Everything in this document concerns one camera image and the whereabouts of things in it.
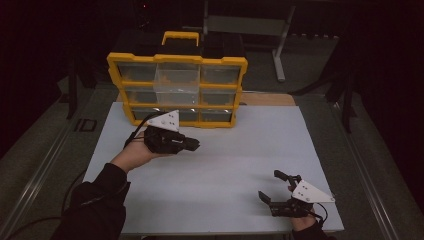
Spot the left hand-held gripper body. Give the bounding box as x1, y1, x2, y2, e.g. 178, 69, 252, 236
142, 109, 188, 155

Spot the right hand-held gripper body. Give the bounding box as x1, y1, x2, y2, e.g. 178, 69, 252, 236
269, 174, 336, 219

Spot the clear plastic drawer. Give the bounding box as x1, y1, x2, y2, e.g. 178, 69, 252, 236
152, 62, 202, 106

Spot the person's right hand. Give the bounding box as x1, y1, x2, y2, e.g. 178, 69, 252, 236
286, 185, 319, 233

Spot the person's left hand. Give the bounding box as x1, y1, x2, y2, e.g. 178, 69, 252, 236
109, 130, 176, 175

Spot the yellow black drawer organizer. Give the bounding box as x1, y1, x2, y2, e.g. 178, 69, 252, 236
106, 30, 250, 130

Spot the dark stand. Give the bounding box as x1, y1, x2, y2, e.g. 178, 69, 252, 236
288, 31, 359, 135

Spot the grey metal stand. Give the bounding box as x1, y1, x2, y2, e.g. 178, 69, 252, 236
202, 0, 298, 83

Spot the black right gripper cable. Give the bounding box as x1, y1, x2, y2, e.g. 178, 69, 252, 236
311, 201, 330, 228

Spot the metal floor rail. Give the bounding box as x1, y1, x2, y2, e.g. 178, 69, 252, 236
328, 99, 403, 240
0, 121, 83, 239

